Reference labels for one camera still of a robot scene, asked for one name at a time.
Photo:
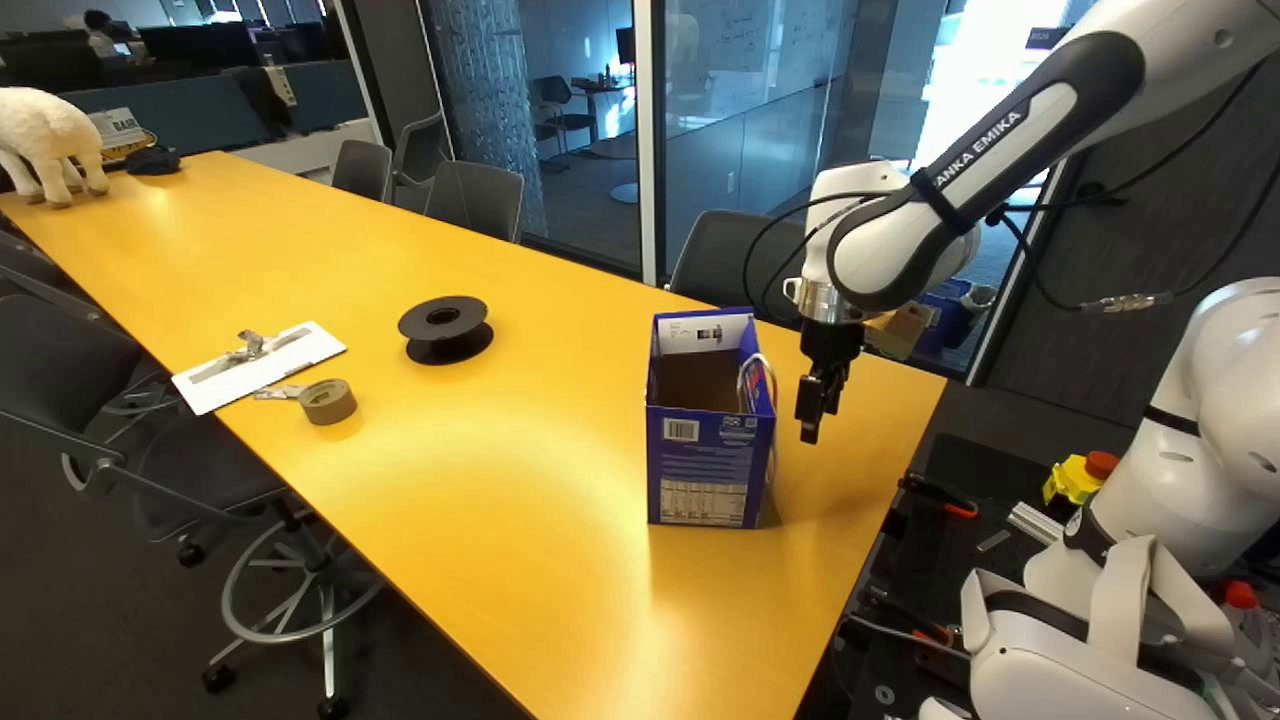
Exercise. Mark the blue waste bin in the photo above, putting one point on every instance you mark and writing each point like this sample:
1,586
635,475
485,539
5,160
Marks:
954,314

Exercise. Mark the white side table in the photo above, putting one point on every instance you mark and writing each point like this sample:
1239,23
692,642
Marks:
302,149

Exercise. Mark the red capped bottle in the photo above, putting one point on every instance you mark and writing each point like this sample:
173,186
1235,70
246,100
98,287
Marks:
1242,592

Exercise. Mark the grey office chair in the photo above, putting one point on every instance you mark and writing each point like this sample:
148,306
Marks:
64,360
723,263
427,146
363,170
473,203

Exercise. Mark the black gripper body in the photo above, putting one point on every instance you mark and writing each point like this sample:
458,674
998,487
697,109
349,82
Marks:
829,348

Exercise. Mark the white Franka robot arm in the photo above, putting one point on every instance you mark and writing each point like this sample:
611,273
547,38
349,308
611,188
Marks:
1201,401

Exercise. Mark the small black object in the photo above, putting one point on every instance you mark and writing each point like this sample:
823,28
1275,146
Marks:
155,160

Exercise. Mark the white VR headset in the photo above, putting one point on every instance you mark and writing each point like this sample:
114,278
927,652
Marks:
1064,674

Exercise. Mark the blue cardboard box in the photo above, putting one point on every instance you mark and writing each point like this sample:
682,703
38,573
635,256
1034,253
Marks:
706,453

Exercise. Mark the black tape roll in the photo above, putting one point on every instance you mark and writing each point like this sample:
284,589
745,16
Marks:
444,330

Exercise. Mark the tan tape roll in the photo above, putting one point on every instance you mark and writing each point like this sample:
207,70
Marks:
324,401

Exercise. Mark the black perforated mounting table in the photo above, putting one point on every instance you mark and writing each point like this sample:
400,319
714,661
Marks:
921,573

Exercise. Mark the grey metal clip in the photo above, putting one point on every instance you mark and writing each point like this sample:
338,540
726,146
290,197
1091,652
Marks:
250,344

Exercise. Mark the white paper sheet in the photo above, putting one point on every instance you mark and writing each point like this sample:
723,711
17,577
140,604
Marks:
294,355

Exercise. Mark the small white card box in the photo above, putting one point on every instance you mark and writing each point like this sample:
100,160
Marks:
123,131

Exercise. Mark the dark grey sofa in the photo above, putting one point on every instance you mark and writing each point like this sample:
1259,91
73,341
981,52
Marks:
184,105

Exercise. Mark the clear plastic bar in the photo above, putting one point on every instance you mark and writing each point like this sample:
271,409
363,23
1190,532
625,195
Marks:
1034,520

